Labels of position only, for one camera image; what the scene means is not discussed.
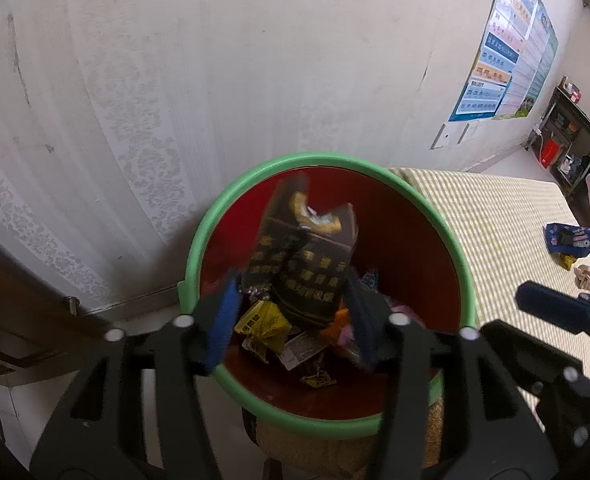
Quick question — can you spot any small black white card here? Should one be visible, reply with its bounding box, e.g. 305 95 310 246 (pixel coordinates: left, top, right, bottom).
277 330 328 371

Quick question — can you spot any red item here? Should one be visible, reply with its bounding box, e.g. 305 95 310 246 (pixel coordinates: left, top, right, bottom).
539 139 562 168

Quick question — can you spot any yellow black wrapper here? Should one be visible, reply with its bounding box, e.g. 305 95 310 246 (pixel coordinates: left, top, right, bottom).
234 300 296 363

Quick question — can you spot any brown wooden door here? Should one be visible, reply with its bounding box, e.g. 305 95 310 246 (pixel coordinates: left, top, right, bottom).
0 220 96 376

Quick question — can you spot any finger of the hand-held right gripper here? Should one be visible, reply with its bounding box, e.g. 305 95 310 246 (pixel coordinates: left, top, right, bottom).
480 319 590 461
515 281 590 356

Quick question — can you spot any yellow checkered mat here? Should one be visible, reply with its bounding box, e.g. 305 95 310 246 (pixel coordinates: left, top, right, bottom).
387 166 590 391

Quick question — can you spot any green edged wall poster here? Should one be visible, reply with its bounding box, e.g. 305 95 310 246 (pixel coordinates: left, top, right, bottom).
495 0 560 121

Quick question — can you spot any small yellow wrapper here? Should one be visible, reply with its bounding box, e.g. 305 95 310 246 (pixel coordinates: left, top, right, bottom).
300 367 336 390

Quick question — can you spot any dark shelf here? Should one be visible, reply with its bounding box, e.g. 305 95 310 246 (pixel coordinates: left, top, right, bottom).
527 76 590 196

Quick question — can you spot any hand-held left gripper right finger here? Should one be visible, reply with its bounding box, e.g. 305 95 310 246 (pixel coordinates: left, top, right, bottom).
344 270 560 480

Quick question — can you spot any green rimmed red bin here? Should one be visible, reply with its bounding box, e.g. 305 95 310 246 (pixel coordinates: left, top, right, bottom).
177 151 477 441

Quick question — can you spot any blue chart wall poster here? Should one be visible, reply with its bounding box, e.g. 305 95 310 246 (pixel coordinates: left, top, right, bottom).
448 0 543 122

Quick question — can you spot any dark blue snack packet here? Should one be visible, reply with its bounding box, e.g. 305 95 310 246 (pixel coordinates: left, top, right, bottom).
544 222 590 256

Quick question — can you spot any dark brown cigarette box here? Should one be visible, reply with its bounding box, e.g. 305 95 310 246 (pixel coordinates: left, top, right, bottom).
247 172 360 330

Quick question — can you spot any orange snack packet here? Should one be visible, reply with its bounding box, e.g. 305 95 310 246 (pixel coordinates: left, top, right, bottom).
322 307 350 343

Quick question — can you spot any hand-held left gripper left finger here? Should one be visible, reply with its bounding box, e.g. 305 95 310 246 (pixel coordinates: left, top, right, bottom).
30 270 243 480

